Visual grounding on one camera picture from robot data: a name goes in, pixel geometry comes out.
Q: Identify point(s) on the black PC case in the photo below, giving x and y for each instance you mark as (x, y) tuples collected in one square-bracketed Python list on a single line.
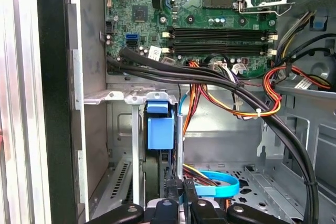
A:
[(52, 77)]

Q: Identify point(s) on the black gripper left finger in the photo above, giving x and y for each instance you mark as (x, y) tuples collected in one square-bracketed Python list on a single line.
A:
[(166, 212)]

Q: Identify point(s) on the metal disk bay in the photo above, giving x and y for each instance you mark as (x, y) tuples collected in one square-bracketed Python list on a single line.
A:
[(135, 142)]

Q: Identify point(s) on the black RAM slot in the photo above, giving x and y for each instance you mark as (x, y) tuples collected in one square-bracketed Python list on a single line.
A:
[(220, 33), (220, 48)]

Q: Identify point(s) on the hard disk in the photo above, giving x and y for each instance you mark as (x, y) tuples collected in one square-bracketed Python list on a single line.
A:
[(160, 134)]

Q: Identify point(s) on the green motherboard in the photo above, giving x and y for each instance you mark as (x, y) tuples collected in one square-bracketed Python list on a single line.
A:
[(147, 37)]

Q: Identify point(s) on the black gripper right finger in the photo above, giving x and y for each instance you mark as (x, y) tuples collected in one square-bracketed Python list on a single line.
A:
[(203, 212)]

